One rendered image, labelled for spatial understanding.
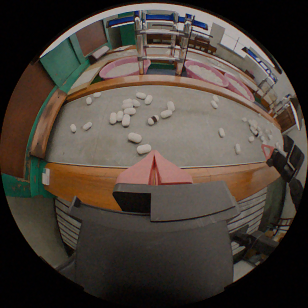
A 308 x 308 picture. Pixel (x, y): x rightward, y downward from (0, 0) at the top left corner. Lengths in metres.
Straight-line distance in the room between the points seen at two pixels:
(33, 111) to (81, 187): 0.38
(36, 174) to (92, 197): 0.30
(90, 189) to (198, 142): 0.31
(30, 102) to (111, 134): 0.41
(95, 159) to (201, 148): 0.29
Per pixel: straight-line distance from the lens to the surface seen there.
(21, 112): 0.49
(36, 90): 0.53
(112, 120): 0.29
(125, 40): 3.06
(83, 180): 0.28
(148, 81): 0.39
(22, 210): 1.58
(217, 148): 0.31
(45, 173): 0.43
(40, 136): 0.44
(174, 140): 0.26
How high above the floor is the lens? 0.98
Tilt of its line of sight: 76 degrees down
